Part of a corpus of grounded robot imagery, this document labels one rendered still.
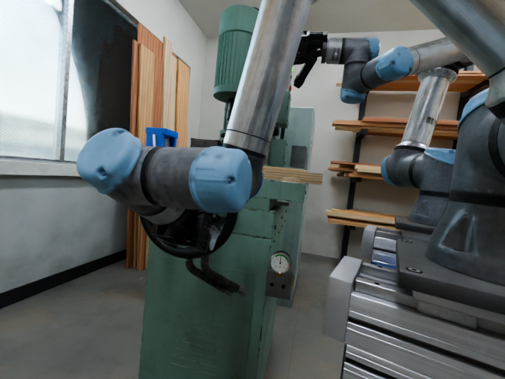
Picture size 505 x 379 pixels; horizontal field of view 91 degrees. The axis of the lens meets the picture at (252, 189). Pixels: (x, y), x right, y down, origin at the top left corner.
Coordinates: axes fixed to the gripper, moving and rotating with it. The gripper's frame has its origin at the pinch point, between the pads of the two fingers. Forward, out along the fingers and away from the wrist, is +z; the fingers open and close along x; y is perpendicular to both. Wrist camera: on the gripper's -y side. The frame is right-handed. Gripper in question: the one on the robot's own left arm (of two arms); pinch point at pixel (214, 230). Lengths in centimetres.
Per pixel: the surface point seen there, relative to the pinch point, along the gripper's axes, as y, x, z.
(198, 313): 19.9, -15.1, 36.6
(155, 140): -72, -85, 60
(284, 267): 2.4, 14.4, 22.6
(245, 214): -12.0, -0.2, 20.6
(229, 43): -68, -12, -1
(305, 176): -32.2, 17.1, 28.7
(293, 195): -19.1, 15.0, 18.0
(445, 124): -167, 126, 156
